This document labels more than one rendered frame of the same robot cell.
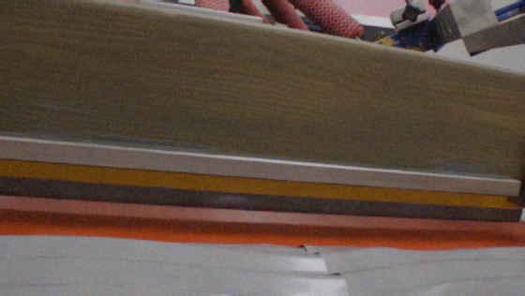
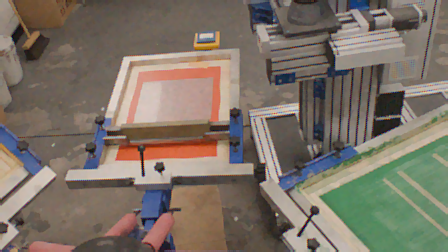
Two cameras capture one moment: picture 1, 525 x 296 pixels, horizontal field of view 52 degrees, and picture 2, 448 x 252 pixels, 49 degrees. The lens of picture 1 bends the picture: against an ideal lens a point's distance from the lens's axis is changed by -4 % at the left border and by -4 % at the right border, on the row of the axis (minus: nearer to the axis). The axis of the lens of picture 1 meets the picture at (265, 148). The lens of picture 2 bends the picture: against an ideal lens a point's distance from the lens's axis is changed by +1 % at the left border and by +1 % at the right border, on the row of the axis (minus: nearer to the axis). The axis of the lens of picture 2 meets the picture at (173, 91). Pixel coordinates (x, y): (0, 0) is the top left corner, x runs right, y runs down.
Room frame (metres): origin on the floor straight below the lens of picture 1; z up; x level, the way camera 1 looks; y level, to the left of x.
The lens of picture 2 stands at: (1.50, 0.83, 2.30)
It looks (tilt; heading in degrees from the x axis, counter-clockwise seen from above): 37 degrees down; 212
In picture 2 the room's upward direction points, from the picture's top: 12 degrees counter-clockwise
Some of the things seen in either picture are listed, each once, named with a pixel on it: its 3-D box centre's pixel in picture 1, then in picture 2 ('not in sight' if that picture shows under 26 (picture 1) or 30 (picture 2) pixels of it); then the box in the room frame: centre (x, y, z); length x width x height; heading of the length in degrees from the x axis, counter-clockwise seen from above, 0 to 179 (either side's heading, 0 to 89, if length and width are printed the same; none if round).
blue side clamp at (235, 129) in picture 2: not in sight; (236, 140); (0.23, 0.26, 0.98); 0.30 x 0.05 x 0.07; 20
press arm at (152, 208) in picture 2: not in sight; (153, 201); (0.63, 0.11, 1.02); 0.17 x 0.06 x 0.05; 20
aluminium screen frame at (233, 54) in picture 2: not in sight; (172, 106); (0.10, -0.08, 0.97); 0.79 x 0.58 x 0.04; 20
